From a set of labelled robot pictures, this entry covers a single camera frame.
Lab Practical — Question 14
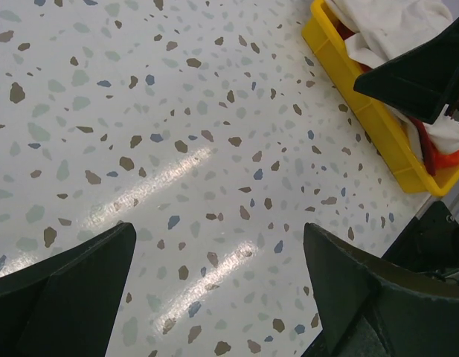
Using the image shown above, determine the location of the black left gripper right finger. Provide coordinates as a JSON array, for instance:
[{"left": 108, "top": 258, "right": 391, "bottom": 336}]
[{"left": 304, "top": 223, "right": 459, "bottom": 356}]

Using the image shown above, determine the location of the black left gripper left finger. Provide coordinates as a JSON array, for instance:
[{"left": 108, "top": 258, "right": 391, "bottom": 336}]
[{"left": 0, "top": 222, "right": 136, "bottom": 356}]

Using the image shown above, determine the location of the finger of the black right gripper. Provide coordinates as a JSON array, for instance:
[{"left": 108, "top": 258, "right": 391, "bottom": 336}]
[{"left": 353, "top": 17, "right": 459, "bottom": 123}]

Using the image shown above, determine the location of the cream white t shirt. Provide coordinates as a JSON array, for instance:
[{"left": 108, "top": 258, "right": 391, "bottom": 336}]
[{"left": 327, "top": 1, "right": 459, "bottom": 154}]

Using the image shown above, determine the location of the yellow plastic bin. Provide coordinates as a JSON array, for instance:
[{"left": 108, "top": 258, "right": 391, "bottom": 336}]
[{"left": 301, "top": 1, "right": 459, "bottom": 197}]

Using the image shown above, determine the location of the orange t shirt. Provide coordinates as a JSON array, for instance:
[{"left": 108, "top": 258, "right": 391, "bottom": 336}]
[{"left": 433, "top": 146, "right": 459, "bottom": 170}]

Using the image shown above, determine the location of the dark red t shirt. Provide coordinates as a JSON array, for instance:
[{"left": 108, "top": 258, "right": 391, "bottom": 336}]
[{"left": 336, "top": 22, "right": 436, "bottom": 176}]

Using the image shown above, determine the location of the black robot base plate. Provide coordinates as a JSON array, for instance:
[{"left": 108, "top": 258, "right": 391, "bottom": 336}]
[{"left": 382, "top": 201, "right": 459, "bottom": 286}]

